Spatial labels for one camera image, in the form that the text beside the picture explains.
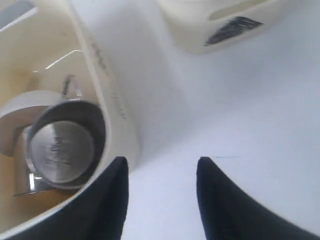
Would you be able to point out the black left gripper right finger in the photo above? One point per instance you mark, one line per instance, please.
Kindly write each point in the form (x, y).
(228, 213)

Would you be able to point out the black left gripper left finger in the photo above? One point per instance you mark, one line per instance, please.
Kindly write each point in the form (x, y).
(98, 213)

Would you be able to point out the steel mug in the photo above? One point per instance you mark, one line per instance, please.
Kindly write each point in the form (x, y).
(66, 142)
(26, 182)

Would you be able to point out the white plastic bowl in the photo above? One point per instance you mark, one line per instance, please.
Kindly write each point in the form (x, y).
(21, 111)

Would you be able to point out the cream bin with circle mark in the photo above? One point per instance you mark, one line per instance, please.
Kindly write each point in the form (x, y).
(41, 42)

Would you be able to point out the cream bin with triangle mark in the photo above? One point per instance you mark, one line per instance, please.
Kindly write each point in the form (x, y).
(201, 26)

